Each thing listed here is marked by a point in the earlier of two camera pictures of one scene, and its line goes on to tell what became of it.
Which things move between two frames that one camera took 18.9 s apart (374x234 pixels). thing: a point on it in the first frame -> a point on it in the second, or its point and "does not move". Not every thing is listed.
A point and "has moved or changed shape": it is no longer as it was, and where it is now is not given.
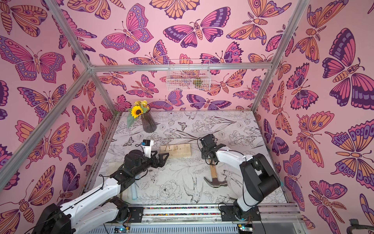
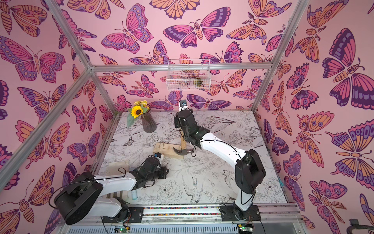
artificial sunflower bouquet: x=139 y=107 does not move
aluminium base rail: x=201 y=219 does not move
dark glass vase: x=149 y=123 does not move
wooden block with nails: x=177 y=150 has moved or changed shape
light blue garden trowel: x=134 y=195 does not move
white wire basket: x=188 y=75 does not move
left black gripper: x=160 y=163 -> x=163 y=169
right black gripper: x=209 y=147 -> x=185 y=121
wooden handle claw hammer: x=215 y=183 -> x=183 y=151
